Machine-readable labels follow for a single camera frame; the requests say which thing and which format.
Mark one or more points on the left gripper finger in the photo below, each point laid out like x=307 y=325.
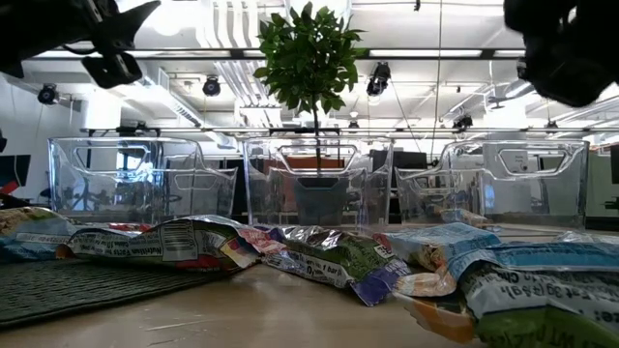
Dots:
x=112 y=70
x=128 y=26

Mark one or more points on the silver granola bar wrapper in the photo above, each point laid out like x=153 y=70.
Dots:
x=585 y=238

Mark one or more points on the black computer monitor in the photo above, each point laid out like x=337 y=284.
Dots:
x=411 y=159

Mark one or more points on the black aluminium rig frame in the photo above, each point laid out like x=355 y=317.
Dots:
x=217 y=130

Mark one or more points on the round grey woven placemat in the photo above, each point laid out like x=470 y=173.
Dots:
x=72 y=290

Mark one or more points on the black ceiling light track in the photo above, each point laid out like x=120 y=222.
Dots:
x=246 y=53

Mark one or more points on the clear plastic bin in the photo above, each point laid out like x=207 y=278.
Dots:
x=97 y=193
x=261 y=193
x=532 y=203

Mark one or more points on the potted green plant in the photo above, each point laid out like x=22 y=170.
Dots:
x=309 y=58

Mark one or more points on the red granola bar wrapper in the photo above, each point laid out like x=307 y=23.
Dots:
x=128 y=227

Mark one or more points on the purple green granola bar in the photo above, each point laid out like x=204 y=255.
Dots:
x=333 y=261

